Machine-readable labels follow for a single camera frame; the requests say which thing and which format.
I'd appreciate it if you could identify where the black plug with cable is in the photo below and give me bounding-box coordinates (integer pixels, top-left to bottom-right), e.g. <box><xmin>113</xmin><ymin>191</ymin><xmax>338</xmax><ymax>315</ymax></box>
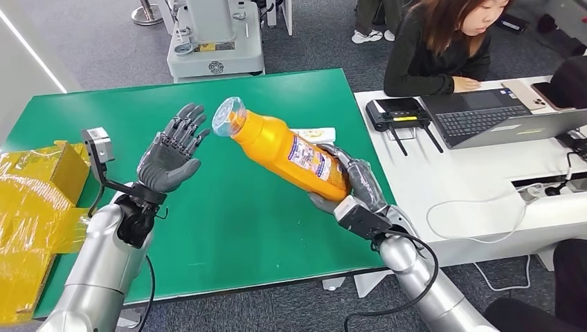
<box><xmin>543</xmin><ymin>151</ymin><xmax>587</xmax><ymax>197</ymax></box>

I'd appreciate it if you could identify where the orange detergent bottle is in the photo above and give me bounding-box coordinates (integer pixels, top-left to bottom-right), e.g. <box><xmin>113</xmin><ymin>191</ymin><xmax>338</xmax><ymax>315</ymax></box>
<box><xmin>211</xmin><ymin>96</ymin><xmax>352</xmax><ymax>203</ymax></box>

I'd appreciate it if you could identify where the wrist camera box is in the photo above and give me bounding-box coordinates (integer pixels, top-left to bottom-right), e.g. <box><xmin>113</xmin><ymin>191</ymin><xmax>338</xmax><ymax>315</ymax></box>
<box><xmin>333</xmin><ymin>195</ymin><xmax>393</xmax><ymax>241</ymax></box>
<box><xmin>81</xmin><ymin>127</ymin><xmax>116</xmax><ymax>182</ymax></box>

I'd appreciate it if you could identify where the metal stanchion base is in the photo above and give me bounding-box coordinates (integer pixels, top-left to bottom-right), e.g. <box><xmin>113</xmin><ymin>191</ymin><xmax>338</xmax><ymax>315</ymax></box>
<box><xmin>131</xmin><ymin>0</ymin><xmax>163</xmax><ymax>26</ymax></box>

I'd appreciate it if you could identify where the black remote controller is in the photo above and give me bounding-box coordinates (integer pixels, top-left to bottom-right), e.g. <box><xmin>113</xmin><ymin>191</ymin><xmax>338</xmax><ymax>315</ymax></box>
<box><xmin>365</xmin><ymin>97</ymin><xmax>445</xmax><ymax>157</ymax></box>

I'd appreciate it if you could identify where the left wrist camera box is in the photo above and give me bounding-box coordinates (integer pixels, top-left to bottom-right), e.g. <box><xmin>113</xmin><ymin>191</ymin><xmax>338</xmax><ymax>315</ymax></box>
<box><xmin>81</xmin><ymin>127</ymin><xmax>116</xmax><ymax>182</ymax></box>

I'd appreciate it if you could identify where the white cable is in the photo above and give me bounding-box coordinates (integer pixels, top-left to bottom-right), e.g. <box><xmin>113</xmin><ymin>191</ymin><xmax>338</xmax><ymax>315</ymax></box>
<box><xmin>472</xmin><ymin>255</ymin><xmax>532</xmax><ymax>293</ymax></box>
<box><xmin>425</xmin><ymin>183</ymin><xmax>542</xmax><ymax>245</ymax></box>

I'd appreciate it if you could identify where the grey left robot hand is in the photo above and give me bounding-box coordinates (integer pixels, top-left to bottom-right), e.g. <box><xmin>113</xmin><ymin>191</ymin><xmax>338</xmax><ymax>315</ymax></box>
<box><xmin>136</xmin><ymin>102</ymin><xmax>211</xmax><ymax>194</ymax></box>

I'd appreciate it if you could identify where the yellow taped cardboard box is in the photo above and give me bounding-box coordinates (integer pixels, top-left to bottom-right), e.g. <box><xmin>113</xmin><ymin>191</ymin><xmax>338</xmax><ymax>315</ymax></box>
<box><xmin>0</xmin><ymin>140</ymin><xmax>91</xmax><ymax>326</ymax></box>

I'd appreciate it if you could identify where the white power adapter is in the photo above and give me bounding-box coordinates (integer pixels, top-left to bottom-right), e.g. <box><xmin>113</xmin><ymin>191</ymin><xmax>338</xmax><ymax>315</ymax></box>
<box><xmin>518</xmin><ymin>183</ymin><xmax>544</xmax><ymax>204</ymax></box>

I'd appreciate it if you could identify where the dark smartphone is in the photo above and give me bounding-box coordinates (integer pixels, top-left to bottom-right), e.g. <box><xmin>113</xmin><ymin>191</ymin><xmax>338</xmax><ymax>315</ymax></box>
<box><xmin>531</xmin><ymin>82</ymin><xmax>567</xmax><ymax>111</ymax></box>

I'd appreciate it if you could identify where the beige smartphone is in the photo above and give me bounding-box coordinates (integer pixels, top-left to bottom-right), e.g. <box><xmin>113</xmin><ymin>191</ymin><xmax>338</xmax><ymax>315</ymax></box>
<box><xmin>500</xmin><ymin>80</ymin><xmax>549</xmax><ymax>111</ymax></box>

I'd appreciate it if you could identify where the white shampoo bottle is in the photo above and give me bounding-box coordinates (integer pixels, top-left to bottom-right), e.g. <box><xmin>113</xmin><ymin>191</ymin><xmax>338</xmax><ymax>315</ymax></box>
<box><xmin>289</xmin><ymin>127</ymin><xmax>336</xmax><ymax>147</ymax></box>

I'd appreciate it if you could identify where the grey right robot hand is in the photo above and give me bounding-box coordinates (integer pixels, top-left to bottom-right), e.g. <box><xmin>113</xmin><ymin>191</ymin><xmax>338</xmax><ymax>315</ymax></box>
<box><xmin>308</xmin><ymin>143</ymin><xmax>390</xmax><ymax>216</ymax></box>

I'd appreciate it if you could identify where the black cable bundle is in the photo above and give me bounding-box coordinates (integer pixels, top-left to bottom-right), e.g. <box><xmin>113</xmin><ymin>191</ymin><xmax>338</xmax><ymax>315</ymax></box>
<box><xmin>554</xmin><ymin>130</ymin><xmax>587</xmax><ymax>161</ymax></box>

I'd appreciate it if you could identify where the white table foot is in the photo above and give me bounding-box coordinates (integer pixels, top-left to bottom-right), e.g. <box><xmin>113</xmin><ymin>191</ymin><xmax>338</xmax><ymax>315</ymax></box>
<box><xmin>322</xmin><ymin>276</ymin><xmax>345</xmax><ymax>293</ymax></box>
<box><xmin>353</xmin><ymin>270</ymin><xmax>383</xmax><ymax>299</ymax></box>
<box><xmin>116</xmin><ymin>311</ymin><xmax>141</xmax><ymax>329</ymax></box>

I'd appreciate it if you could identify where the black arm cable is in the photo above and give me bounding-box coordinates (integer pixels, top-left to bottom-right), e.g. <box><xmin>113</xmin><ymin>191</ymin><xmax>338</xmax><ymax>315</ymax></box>
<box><xmin>343</xmin><ymin>229</ymin><xmax>440</xmax><ymax>332</ymax></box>
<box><xmin>136</xmin><ymin>255</ymin><xmax>156</xmax><ymax>332</ymax></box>

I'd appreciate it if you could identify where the black chair headrest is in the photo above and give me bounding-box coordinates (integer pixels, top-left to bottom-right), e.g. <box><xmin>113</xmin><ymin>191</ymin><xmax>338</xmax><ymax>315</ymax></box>
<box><xmin>549</xmin><ymin>55</ymin><xmax>587</xmax><ymax>110</ymax></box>

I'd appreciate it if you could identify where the person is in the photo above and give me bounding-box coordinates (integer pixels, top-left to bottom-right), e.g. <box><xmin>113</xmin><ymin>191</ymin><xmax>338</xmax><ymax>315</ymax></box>
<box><xmin>351</xmin><ymin>0</ymin><xmax>414</xmax><ymax>45</ymax></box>
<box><xmin>383</xmin><ymin>0</ymin><xmax>514</xmax><ymax>98</ymax></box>
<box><xmin>482</xmin><ymin>239</ymin><xmax>587</xmax><ymax>332</ymax></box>

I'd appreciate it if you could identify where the black chair base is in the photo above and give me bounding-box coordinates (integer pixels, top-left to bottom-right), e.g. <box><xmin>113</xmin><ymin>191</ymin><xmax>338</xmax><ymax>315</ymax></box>
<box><xmin>537</xmin><ymin>13</ymin><xmax>587</xmax><ymax>57</ymax></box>

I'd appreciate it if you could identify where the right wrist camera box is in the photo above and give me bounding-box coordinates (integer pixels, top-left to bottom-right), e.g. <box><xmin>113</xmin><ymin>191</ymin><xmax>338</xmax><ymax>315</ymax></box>
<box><xmin>333</xmin><ymin>195</ymin><xmax>393</xmax><ymax>241</ymax></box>

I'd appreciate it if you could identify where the grey laptop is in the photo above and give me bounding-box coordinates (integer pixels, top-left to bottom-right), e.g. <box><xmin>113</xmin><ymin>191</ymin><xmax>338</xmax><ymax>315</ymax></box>
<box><xmin>419</xmin><ymin>88</ymin><xmax>587</xmax><ymax>150</ymax></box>

